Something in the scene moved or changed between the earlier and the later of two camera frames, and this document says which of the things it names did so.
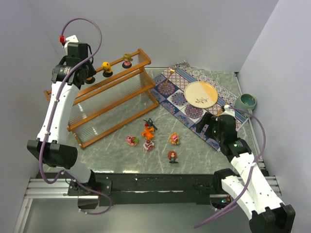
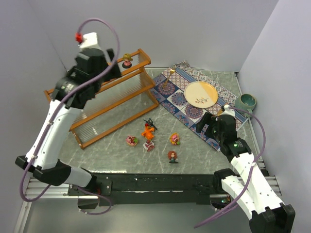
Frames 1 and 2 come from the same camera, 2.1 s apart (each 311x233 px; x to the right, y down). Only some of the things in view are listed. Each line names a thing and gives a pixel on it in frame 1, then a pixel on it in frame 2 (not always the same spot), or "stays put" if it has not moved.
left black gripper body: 90,79 to 112,67
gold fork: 171,71 stays put
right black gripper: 204,124 stays put
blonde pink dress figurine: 127,63 stays put
